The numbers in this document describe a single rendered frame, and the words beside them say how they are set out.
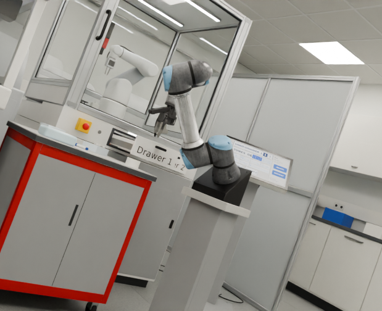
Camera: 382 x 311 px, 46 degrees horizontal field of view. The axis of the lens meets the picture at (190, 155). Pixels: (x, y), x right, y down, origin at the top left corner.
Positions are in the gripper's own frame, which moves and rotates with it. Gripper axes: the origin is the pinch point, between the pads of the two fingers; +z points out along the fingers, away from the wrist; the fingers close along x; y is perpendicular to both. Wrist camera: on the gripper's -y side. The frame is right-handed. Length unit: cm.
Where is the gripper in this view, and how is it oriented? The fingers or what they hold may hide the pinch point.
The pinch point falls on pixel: (155, 134)
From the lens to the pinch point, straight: 259.0
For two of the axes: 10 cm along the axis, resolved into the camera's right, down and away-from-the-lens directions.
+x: -5.4, -1.7, 8.2
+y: 7.6, 3.1, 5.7
